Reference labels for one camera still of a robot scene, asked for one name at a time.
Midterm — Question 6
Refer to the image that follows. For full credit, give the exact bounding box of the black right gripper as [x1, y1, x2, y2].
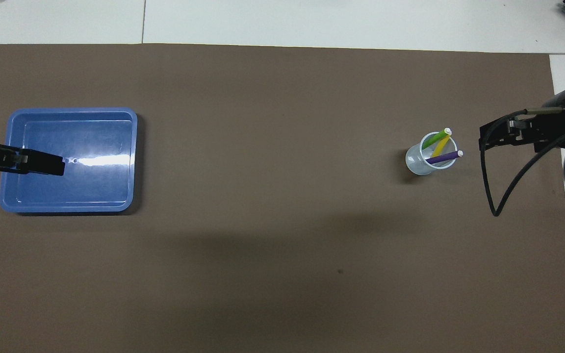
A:
[479, 91, 565, 152]

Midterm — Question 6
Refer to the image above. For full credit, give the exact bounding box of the yellow pen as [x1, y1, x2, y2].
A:
[432, 128, 452, 158]

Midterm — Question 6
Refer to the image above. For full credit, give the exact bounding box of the purple pen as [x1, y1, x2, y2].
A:
[425, 151, 463, 165]

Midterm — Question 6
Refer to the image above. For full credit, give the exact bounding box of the green pen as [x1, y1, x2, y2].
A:
[421, 128, 452, 150]

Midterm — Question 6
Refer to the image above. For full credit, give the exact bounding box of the blue plastic tray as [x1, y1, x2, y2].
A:
[0, 107, 138, 214]

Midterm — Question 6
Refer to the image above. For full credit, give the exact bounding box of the translucent plastic cup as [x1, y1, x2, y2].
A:
[405, 131, 459, 176]

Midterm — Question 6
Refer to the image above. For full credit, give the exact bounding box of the brown table mat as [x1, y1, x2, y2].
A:
[0, 43, 565, 353]

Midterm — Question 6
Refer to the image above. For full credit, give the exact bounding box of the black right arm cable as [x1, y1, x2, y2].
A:
[480, 107, 565, 217]

